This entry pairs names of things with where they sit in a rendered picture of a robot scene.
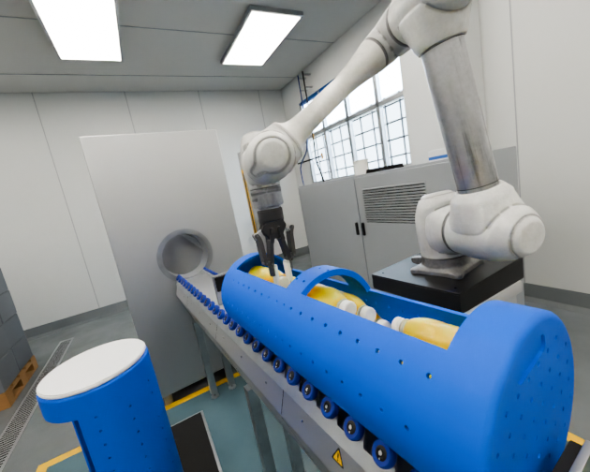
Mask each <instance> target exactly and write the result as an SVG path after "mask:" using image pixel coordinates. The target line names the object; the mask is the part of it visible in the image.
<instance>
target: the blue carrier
mask: <svg viewBox="0 0 590 472"><path fill-rule="evenodd" d="M254 266H263V267H268V266H265V265H262V264H261V261H260V257H259V253H258V252H255V253H250V254H247V255H245V256H243V257H241V258H239V259H238V260H237V261H235V262H234V263H233V264H232V266H231V267H230V268H229V270H228V272H227V273H226V275H225V278H224V281H223V284H222V289H221V297H222V303H223V305H224V308H225V310H226V312H227V313H228V315H229V316H230V317H231V318H232V319H233V320H234V321H235V322H237V323H238V324H239V325H240V326H241V327H243V328H244V329H245V330H246V331H248V332H249V333H250V334H252V335H253V336H254V337H255V338H256V339H258V340H259V341H260V342H261V343H262V344H263V345H264V346H265V347H267V348H268V349H269V350H270V351H272V352H273V353H274V354H275V355H276V356H278V357H279V358H280V359H281V360H283V361H284V362H285V363H287V364H288V365H289V366H290V367H291V368H293V369H294V370H295V371H296V372H298V373H299V374H300V375H301V376H303V377H304V378H305V379H306V380H308V381H309V382H310V383H311V384H312V385H314V386H315V387H316V388H317V389H319V390H320V391H321V392H323V393H324V394H325V395H326V396H327V397H329V398H330V399H331V400H332V401H334V402H335V403H336V404H337V405H338V406H340V407H341V408H342V409H344V410H345V412H346V413H347V414H349V415H350V416H351V417H352V418H354V419H355V420H356V421H358V422H359V423H360V424H361V425H362V426H364V427H365V428H366V429H367V430H369V431H370V432H371V433H372V434H373V435H375V436H376V437H377V438H379V439H380V440H381V441H382V442H383V443H385V444H386V445H387V446H388V447H390V448H391V449H392V450H394V451H395V452H396V453H397V454H398V455H400V456H401V457H402V458H403V459H405V460H406V461H407V462H408V463H409V464H411V465H412V466H413V467H415V468H416V469H417V470H418V471H420V472H552V471H553V469H554V467H555V465H556V463H557V462H558V460H559V458H560V456H561V454H562V453H563V451H564V449H565V446H566V442H567V437H568V428H569V424H570V418H571V410H572V403H573V391H574V362H573V353H572V346H571V343H570V339H569V335H568V331H567V329H566V326H565V325H564V323H563V321H562V320H561V319H560V318H559V317H558V316H557V315H556V314H554V313H553V312H551V311H548V310H544V309H539V308H535V307H530V306H526V305H521V304H517V303H512V302H503V301H499V300H492V301H488V302H485V303H483V304H481V305H480V306H478V307H477V308H476V309H475V310H474V311H473V312H472V313H471V314H470V315H469V314H465V313H461V312H457V311H453V310H450V309H447V308H443V307H439V306H435V305H431V304H428V303H425V302H418V301H414V300H410V299H407V298H404V297H400V296H396V295H392V294H389V293H385V292H382V291H378V290H374V289H370V287H369V285H368V284H367V282H366V281H365V280H364V279H363V278H362V277H361V276H360V275H359V274H357V273H355V272H353V271H351V270H347V269H343V268H338V267H333V266H328V265H321V266H316V267H313V268H310V269H308V270H306V271H304V272H303V271H300V270H296V269H293V270H291V272H292V276H295V277H296V278H295V279H294V280H293V281H292V282H291V283H290V284H289V285H288V287H287V288H283V287H281V286H278V285H276V284H274V283H271V282H269V281H266V280H264V279H261V278H258V277H256V276H254V275H252V274H249V271H250V269H251V268H252V267H254ZM268 268H269V267H268ZM334 275H340V276H341V277H342V278H344V279H345V280H346V282H343V281H339V280H335V279H331V278H328V277H331V276H334ZM318 283H320V284H322V285H325V286H328V287H332V288H336V289H338V290H341V291H344V292H347V293H350V294H353V295H355V296H357V297H359V298H360V299H362V300H363V301H364V303H365V304H366V305H367V306H369V307H372V308H374V309H375V310H376V312H377V313H378V314H379V316H380V317H381V318H383V319H384V320H387V321H389V323H390V324H391V323H392V321H393V320H394V319H395V318H396V317H402V318H408V319H411V318H414V317H429V318H433V319H436V320H439V321H443V322H445V323H448V324H452V325H455V326H458V327H460V328H459V329H458V331H457V333H455V335H454V337H453V339H452V340H451V342H450V346H449V348H448V350H446V349H444V348H442V347H437V346H435V345H432V344H430V343H427V342H424V341H422V340H420V339H418V338H415V337H412V336H410V335H407V334H405V333H402V332H398V331H396V330H394V329H391V328H388V327H386V326H383V325H381V324H378V323H375V322H374V321H371V320H369V319H366V318H363V317H359V316H357V315H354V314H351V313H349V312H347V311H345V310H342V309H339V308H337V307H334V306H332V305H329V304H326V303H324V302H321V301H318V300H315V299H313V298H310V297H307V296H306V295H307V294H308V293H309V291H310V290H311V289H312V288H313V287H314V286H315V285H317V284H318ZM378 351H379V352H378ZM402 362H403V364H402ZM429 375H432V377H431V378H430V377H429Z"/></svg>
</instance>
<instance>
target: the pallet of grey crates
mask: <svg viewBox="0 0 590 472"><path fill-rule="evenodd" d="M37 368H38V364H37V360H36V357H35V355H33V353H32V351H31V348H30V346H29V344H28V341H27V338H26V335H25V334H24V331H23V329H22V324H21V322H20V320H19V317H18V314H17V310H16V307H15V304H14V302H13V300H12V297H11V295H10V292H9V290H8V288H7V283H6V281H5V278H4V276H3V273H2V271H1V268H0V411H2V410H5V409H7V408H10V407H12V405H13V404H14V402H15V401H16V399H17V398H18V396H19V395H20V393H21V392H22V390H23V388H24V387H25V385H26V384H27V382H28V381H29V379H30V378H31V376H32V375H33V373H34V372H35V371H36V369H37Z"/></svg>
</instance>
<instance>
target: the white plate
mask: <svg viewBox="0 0 590 472"><path fill-rule="evenodd" d="M145 348H146V346H145V344H144V342H143V341H141V340H139V339H124V340H118V341H114V342H110V343H107V344H104V345H101V346H99V347H94V348H92V349H89V350H87V351H85V352H82V353H81V354H79V355H77V356H75V357H73V358H71V359H70V360H68V361H65V362H64V363H62V364H61V365H59V366H58V367H56V368H55V369H53V370H52V371H51V372H49V373H48V374H47V375H46V376H45V377H44V378H43V379H42V380H41V381H40V383H39V384H38V385H37V396H38V397H40V398H42V399H48V400H54V399H62V398H67V397H70V396H73V395H77V394H80V393H83V392H85V391H89V390H91V389H93V388H96V387H98V386H100V385H102V384H104V383H106V382H108V381H110V380H112V379H114V378H115V377H117V376H119V375H120V374H121V373H123V372H124V371H126V370H127V369H128V368H130V367H131V366H132V365H134V364H135V363H136V362H137V361H138V360H139V359H140V357H141V356H142V355H143V353H144V351H145Z"/></svg>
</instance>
